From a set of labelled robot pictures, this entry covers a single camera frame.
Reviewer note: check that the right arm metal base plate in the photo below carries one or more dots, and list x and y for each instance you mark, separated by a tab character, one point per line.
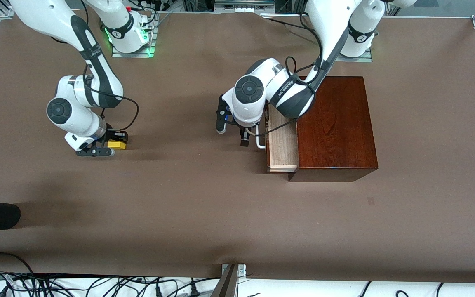
132	55

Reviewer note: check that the silver metal crossbar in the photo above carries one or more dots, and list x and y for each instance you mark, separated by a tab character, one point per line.
241	3

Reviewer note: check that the brown paper table cover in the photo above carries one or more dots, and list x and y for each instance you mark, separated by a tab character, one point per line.
179	185

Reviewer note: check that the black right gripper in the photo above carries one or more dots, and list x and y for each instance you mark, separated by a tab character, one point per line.
111	135

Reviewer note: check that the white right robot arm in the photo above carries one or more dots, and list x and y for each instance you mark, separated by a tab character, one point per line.
72	111

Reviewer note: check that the grey metal post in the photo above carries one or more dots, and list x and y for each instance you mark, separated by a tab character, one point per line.
225	286

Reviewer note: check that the yellow cube block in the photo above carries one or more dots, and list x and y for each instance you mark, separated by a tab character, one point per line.
117	144

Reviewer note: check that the dark brown wooden cabinet box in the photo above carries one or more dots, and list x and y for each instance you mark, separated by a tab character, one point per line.
332	123

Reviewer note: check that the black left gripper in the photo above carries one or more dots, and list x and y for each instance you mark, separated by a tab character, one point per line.
244	134

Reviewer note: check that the silver metal bracket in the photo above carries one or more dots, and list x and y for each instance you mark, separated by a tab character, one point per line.
242	270

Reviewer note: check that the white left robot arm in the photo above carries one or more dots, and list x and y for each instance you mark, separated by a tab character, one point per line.
250	95

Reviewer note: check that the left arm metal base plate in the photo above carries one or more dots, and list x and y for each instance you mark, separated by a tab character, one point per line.
365	60

